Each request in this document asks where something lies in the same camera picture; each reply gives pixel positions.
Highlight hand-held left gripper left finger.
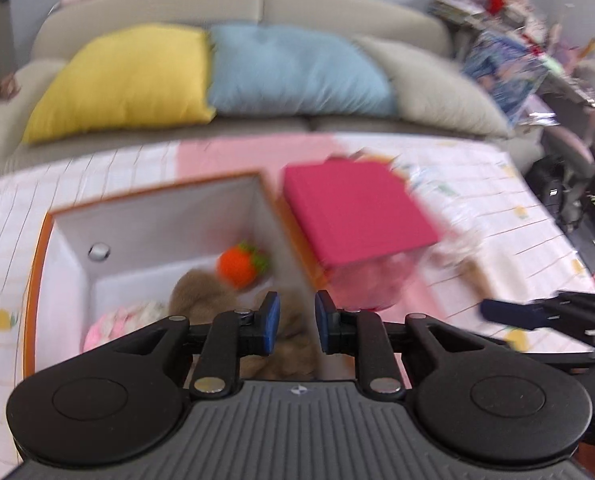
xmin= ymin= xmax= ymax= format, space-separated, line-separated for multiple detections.
xmin=77 ymin=291 xmax=281 ymax=395

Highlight beige sofa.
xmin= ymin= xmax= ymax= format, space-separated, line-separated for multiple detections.
xmin=0 ymin=0 xmax=543 ymax=181

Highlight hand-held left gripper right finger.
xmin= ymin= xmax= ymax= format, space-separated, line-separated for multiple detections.
xmin=315 ymin=290 xmax=521 ymax=395

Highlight grey-green pillow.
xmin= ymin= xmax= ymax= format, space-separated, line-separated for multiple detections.
xmin=352 ymin=35 xmax=511 ymax=140

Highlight clear box with pink lid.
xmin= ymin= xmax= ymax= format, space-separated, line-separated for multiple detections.
xmin=282 ymin=157 xmax=441 ymax=311

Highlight orange box with white inside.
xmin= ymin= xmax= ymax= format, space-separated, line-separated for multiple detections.
xmin=22 ymin=171 xmax=328 ymax=381

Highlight pink and white crochet piece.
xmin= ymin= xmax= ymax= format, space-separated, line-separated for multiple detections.
xmin=82 ymin=300 xmax=170 ymax=353

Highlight blue printed pillow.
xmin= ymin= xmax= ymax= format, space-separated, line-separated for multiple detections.
xmin=461 ymin=30 xmax=548 ymax=128

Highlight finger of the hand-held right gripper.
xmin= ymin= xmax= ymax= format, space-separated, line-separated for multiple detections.
xmin=480 ymin=298 xmax=561 ymax=332

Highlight white desk shelf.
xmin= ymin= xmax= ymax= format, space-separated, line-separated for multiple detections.
xmin=427 ymin=0 xmax=553 ymax=46

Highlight black backpack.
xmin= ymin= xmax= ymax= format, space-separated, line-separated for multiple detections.
xmin=525 ymin=155 xmax=585 ymax=231

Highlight orange crochet fruit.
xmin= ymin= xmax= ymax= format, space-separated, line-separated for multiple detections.
xmin=216 ymin=241 xmax=272 ymax=290

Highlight brown plush toy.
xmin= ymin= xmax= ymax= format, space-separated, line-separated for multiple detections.
xmin=170 ymin=267 xmax=323 ymax=381

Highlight pink desk chair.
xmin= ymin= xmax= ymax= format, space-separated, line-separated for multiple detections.
xmin=542 ymin=102 xmax=595 ymax=171

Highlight cluttered white desk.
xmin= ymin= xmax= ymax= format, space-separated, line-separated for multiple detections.
xmin=527 ymin=50 xmax=595 ymax=111

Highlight yellow pillow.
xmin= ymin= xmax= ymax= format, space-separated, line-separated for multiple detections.
xmin=21 ymin=24 xmax=217 ymax=145

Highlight checked lemon print tablecloth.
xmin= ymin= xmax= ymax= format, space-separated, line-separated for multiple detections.
xmin=0 ymin=132 xmax=595 ymax=480

